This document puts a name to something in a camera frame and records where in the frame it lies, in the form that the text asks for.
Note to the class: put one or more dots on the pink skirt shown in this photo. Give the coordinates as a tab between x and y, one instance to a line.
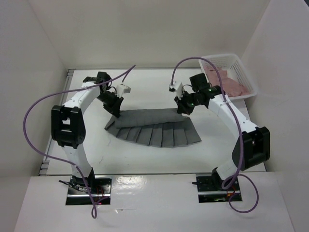
231	87

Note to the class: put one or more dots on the grey pleated skirt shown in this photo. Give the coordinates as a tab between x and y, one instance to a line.
163	128

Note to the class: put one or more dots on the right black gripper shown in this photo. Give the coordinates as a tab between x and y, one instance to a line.
182	108

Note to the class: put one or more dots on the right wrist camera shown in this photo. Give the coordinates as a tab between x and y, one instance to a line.
177	87

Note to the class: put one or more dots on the white plastic basket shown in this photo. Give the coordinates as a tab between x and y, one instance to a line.
236	71

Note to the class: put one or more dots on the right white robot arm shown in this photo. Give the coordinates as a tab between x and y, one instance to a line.
252	145

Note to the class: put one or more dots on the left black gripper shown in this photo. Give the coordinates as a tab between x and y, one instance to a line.
114	108

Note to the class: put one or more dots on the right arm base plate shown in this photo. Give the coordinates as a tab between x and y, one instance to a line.
209	192

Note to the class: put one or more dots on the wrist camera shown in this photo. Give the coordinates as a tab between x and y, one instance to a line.
122	89
177	87

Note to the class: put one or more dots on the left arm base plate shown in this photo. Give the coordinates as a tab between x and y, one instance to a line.
101	191

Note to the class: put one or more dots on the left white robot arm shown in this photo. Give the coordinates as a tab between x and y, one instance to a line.
68	128

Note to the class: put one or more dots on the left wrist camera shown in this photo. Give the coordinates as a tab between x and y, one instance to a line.
122	89

